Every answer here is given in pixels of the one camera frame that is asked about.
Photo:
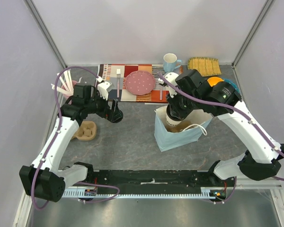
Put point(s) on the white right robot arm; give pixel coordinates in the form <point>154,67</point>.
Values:
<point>190,91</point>

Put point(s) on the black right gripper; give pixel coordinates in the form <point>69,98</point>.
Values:
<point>174,109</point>

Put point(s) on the blue polka dot plate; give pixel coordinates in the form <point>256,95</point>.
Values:
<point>233,84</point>

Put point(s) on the pink handled fork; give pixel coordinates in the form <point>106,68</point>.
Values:
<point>118,74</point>

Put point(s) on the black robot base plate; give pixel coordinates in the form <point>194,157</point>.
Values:
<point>148,182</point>

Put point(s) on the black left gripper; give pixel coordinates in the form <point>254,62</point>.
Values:
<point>107,112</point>

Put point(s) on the colourful patchwork placemat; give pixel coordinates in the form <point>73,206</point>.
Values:
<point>108,72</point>

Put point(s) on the blue white paper bag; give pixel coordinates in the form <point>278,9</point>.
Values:
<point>168,140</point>

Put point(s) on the yellow woven tray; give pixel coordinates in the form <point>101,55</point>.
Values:
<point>205,66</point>

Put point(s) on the pink polka dot plate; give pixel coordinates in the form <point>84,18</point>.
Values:
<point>140,82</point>

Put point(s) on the yellow bowl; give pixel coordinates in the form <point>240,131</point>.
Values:
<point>213,81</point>

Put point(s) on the white paper coffee cup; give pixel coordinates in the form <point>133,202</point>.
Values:
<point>172,121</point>

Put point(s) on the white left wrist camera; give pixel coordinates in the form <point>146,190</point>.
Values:
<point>104,88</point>

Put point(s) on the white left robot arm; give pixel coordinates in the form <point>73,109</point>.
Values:
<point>42,179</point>

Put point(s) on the pink straw holder cup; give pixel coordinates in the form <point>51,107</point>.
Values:
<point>73,83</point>

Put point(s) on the brown cardboard cup carrier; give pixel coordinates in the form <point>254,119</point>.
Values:
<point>178,128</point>

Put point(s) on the light blue mug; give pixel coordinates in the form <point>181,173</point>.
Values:
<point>171,62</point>

